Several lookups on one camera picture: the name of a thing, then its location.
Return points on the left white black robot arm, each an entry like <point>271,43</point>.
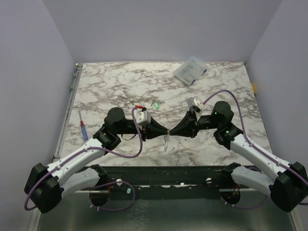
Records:
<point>43,184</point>

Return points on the clear plastic organizer box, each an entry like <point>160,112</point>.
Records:
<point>190,71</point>

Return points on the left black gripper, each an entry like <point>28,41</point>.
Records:
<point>152,130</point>

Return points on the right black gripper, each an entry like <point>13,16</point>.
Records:
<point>194,126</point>

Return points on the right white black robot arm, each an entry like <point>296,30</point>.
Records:
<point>286,184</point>

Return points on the red blue screwdriver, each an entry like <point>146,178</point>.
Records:
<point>83,128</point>

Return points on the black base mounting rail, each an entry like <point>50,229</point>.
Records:
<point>165,183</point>

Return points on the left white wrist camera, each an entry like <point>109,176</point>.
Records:
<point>143,118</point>

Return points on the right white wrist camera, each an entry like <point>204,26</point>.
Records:
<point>193,105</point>

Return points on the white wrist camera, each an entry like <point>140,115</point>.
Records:
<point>143,118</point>
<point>193,105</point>

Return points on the aluminium side rail left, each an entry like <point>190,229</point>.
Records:
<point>73,90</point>

